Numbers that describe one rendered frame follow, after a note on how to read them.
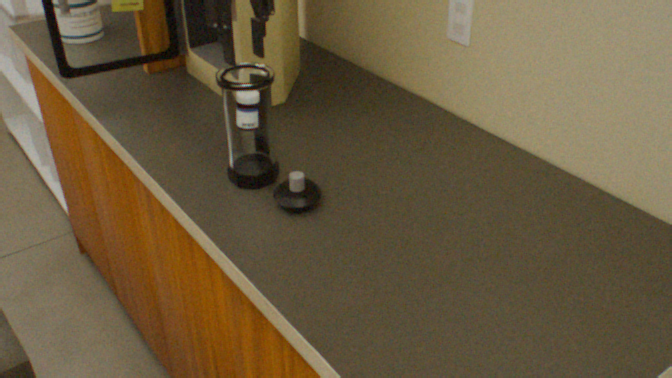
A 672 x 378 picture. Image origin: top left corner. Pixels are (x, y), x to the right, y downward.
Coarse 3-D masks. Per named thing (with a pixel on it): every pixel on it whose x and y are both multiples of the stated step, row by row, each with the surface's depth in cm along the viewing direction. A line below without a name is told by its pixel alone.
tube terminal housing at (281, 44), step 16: (240, 0) 143; (288, 0) 158; (240, 16) 145; (272, 16) 150; (288, 16) 159; (240, 32) 147; (272, 32) 152; (288, 32) 161; (240, 48) 149; (272, 48) 154; (288, 48) 162; (192, 64) 174; (208, 64) 166; (272, 64) 156; (288, 64) 164; (208, 80) 169; (288, 80) 165; (272, 96) 160
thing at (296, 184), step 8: (296, 176) 122; (280, 184) 125; (288, 184) 125; (296, 184) 122; (304, 184) 124; (312, 184) 125; (280, 192) 123; (288, 192) 123; (296, 192) 123; (304, 192) 123; (312, 192) 123; (320, 192) 125; (280, 200) 122; (288, 200) 121; (296, 200) 121; (304, 200) 121; (312, 200) 122; (288, 208) 122; (296, 208) 122; (304, 208) 122
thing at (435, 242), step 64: (320, 64) 183; (128, 128) 152; (192, 128) 152; (320, 128) 152; (384, 128) 152; (448, 128) 152; (192, 192) 129; (256, 192) 129; (384, 192) 129; (448, 192) 129; (512, 192) 129; (576, 192) 129; (256, 256) 113; (320, 256) 113; (384, 256) 113; (448, 256) 113; (512, 256) 113; (576, 256) 113; (640, 256) 113; (320, 320) 100; (384, 320) 100; (448, 320) 100; (512, 320) 100; (576, 320) 100; (640, 320) 100
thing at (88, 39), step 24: (72, 0) 154; (96, 0) 157; (120, 0) 160; (144, 0) 163; (72, 24) 157; (96, 24) 160; (120, 24) 163; (144, 24) 166; (72, 48) 160; (96, 48) 162; (120, 48) 165; (144, 48) 169
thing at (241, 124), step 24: (240, 72) 126; (264, 72) 124; (240, 96) 119; (264, 96) 121; (240, 120) 122; (264, 120) 124; (240, 144) 125; (264, 144) 126; (240, 168) 128; (264, 168) 129
